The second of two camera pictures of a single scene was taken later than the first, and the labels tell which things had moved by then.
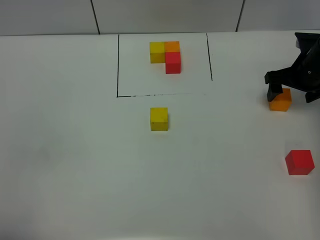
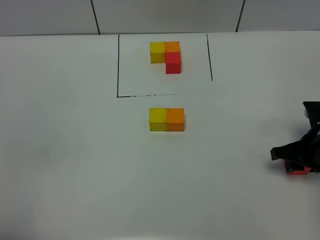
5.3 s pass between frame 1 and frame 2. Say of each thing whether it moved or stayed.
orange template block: stayed
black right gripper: moved
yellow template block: stayed
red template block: stayed
